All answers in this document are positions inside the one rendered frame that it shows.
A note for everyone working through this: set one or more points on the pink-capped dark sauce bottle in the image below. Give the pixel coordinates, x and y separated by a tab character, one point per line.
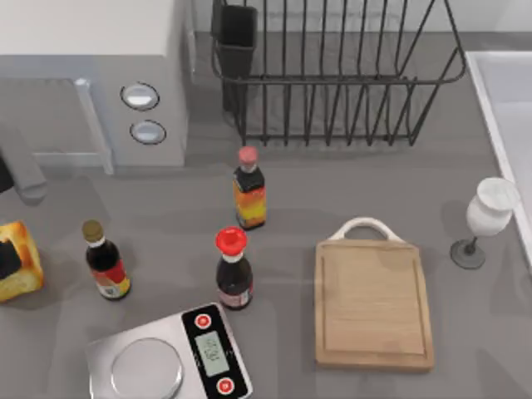
249	199

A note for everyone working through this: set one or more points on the wooden cutting board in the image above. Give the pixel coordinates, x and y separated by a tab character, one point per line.
374	307

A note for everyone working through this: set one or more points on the black cutlery holder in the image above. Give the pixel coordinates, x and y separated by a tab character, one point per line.
234	37

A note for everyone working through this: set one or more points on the pale microwave oven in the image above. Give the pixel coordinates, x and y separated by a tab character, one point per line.
145	33

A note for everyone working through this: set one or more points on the microwave oven door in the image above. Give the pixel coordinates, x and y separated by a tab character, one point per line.
50	108

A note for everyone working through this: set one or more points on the gold-capped dark sauce bottle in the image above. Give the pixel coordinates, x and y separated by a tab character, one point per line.
106	270

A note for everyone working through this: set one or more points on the red-capped dark sauce bottle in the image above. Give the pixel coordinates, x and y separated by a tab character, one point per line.
234	278

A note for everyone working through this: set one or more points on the toasted bread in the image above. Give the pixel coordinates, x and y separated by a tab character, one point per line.
27	274

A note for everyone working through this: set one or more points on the white wine glass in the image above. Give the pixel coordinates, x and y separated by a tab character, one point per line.
490	212

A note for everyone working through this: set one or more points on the round microwave knob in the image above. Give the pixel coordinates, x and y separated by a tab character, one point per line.
140	96
148	132

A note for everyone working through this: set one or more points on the silver kitchen scale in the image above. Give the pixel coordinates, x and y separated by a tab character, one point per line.
108	353

